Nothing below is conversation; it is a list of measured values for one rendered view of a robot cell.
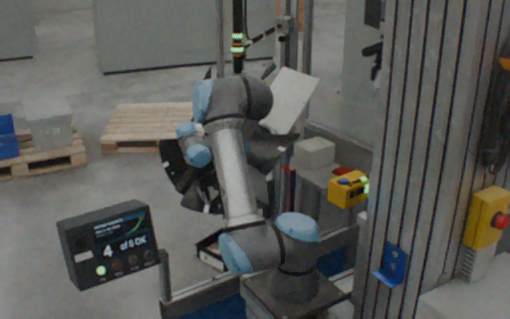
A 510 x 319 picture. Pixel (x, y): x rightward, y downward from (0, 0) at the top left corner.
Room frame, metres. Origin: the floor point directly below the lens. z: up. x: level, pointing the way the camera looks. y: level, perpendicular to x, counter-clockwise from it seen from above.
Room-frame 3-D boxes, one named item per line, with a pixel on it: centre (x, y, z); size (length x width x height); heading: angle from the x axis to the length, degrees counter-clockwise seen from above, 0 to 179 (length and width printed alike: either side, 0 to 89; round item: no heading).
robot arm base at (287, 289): (1.24, -0.14, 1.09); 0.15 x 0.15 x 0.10
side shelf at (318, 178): (2.40, -0.35, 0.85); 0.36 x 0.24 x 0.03; 35
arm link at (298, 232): (1.24, -0.13, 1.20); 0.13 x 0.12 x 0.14; 110
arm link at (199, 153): (1.69, 0.15, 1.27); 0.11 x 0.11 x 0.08; 20
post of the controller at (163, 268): (1.39, 0.26, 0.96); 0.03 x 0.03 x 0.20; 35
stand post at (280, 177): (2.29, -0.17, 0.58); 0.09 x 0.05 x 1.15; 35
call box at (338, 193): (1.86, -0.41, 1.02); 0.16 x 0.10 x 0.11; 125
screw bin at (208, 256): (1.73, 0.06, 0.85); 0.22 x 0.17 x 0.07; 140
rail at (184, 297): (1.64, -0.09, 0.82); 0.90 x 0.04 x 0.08; 125
